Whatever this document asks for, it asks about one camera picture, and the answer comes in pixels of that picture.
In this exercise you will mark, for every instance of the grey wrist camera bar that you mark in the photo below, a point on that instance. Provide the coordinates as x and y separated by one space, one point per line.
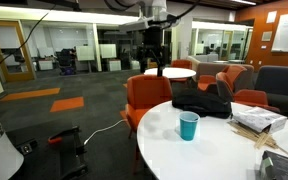
135 24

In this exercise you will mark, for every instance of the black metal cart frame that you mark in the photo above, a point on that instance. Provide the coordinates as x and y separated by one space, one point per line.
67 155

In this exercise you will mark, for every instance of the bundle of wooden sticks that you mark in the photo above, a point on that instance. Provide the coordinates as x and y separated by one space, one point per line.
254 135

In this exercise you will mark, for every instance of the black bag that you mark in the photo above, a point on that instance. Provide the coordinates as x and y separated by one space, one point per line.
202 101

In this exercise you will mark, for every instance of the dark grey sofa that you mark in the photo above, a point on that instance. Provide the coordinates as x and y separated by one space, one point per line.
282 88

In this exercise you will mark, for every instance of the small round white table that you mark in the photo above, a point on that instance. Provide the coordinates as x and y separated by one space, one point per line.
169 72

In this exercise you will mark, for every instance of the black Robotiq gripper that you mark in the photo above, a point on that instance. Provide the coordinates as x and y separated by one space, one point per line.
153 40

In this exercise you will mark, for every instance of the light blue plastic cup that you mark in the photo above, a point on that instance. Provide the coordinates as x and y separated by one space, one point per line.
188 126

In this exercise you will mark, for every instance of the wooden framed glass door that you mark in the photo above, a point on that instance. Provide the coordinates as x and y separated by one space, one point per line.
9 50

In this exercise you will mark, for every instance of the white crumpled paper bag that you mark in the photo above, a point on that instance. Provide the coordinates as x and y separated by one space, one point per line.
259 118

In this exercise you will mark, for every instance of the dark cardboard box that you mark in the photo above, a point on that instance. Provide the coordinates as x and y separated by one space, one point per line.
282 166

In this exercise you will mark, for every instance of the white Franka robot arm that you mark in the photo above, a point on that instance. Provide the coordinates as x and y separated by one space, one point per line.
152 6

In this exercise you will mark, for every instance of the orange and grey armchair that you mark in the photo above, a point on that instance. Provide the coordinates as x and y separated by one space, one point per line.
240 90

